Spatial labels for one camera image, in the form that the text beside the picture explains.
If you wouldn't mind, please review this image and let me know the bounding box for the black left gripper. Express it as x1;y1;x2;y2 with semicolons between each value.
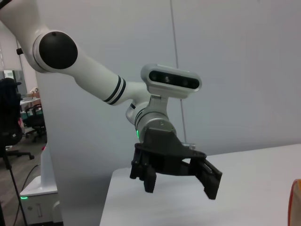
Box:
129;127;223;201

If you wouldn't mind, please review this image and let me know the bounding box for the beige orange-trimmed food bag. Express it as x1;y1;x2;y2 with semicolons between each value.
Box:
287;178;301;226

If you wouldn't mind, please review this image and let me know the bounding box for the black mesh office chair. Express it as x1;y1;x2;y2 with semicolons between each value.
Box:
23;104;47;143

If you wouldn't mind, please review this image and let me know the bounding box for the black stand pole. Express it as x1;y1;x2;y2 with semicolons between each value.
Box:
0;150;29;226

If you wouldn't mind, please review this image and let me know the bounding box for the cluttered office desk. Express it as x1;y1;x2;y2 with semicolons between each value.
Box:
20;87;43;105

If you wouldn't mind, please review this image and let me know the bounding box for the black office chair with jacket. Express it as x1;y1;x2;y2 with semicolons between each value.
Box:
0;77;35;163

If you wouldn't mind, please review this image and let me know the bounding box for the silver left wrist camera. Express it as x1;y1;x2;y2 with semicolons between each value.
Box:
140;63;203;100

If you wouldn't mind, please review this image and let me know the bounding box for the white pedestal with green light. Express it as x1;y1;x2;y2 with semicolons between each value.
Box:
19;140;59;201

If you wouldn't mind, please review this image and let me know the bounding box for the white cabinet with handle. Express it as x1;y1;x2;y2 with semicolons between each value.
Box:
23;192;63;226

